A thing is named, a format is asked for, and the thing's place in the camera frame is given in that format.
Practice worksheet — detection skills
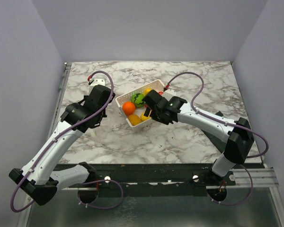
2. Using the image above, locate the white perforated plastic basket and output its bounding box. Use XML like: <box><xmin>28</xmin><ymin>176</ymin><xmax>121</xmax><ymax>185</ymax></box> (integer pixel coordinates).
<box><xmin>115</xmin><ymin>79</ymin><xmax>165</xmax><ymax>131</ymax></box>

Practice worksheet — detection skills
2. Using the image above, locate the green toy watermelon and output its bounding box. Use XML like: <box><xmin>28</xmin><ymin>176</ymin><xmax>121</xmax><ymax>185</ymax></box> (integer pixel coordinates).
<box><xmin>131</xmin><ymin>93</ymin><xmax>144</xmax><ymax>108</ymax></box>

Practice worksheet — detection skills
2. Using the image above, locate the orange toy fruit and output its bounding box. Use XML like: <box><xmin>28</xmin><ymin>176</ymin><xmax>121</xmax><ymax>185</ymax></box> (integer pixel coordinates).
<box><xmin>122</xmin><ymin>101</ymin><xmax>136</xmax><ymax>116</ymax></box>

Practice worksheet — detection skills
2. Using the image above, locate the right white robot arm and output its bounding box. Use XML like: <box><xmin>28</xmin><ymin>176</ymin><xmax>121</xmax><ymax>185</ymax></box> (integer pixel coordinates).
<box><xmin>143</xmin><ymin>90</ymin><xmax>255</xmax><ymax>185</ymax></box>

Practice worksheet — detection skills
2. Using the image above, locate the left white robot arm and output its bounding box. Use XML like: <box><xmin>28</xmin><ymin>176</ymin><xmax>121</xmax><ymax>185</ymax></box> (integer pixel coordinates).
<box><xmin>9</xmin><ymin>85</ymin><xmax>115</xmax><ymax>206</ymax></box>

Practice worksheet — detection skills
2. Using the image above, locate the yellow toy mango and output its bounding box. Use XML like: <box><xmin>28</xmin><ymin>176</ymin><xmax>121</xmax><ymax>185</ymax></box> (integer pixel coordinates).
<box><xmin>140</xmin><ymin>111</ymin><xmax>151</xmax><ymax>122</ymax></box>

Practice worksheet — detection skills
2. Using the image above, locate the yellow toy pear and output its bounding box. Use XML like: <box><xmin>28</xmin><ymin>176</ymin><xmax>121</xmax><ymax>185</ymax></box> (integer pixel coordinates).
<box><xmin>143</xmin><ymin>88</ymin><xmax>152</xmax><ymax>96</ymax></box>

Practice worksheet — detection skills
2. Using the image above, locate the yellow orange toy lemon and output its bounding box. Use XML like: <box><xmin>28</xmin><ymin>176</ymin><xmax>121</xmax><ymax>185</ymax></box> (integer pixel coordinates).
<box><xmin>128</xmin><ymin>114</ymin><xmax>142</xmax><ymax>126</ymax></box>

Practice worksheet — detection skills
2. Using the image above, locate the black cutting board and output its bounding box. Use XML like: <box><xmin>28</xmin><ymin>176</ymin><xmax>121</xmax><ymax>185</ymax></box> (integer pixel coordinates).
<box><xmin>198</xmin><ymin>110</ymin><xmax>228</xmax><ymax>152</ymax></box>

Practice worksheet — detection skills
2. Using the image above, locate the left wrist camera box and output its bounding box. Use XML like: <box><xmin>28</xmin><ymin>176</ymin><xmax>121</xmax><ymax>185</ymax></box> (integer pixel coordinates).
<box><xmin>88</xmin><ymin>77</ymin><xmax>106</xmax><ymax>86</ymax></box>

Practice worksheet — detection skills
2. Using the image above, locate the black metal base rail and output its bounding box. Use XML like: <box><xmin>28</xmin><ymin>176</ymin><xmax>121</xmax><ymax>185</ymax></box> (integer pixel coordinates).
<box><xmin>69</xmin><ymin>164</ymin><xmax>235</xmax><ymax>197</ymax></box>

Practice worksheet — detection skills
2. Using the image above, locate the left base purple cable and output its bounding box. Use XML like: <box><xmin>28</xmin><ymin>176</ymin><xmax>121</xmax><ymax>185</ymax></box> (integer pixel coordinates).
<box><xmin>77</xmin><ymin>179</ymin><xmax>124</xmax><ymax>210</ymax></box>

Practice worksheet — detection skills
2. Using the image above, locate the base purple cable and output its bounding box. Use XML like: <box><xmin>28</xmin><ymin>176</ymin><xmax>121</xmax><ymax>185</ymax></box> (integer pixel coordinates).
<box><xmin>77</xmin><ymin>179</ymin><xmax>124</xmax><ymax>210</ymax></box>
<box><xmin>210</xmin><ymin>165</ymin><xmax>254</xmax><ymax>206</ymax></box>

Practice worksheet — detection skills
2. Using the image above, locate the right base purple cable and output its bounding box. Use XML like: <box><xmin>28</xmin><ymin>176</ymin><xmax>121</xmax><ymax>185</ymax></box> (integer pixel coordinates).
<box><xmin>210</xmin><ymin>165</ymin><xmax>254</xmax><ymax>206</ymax></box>

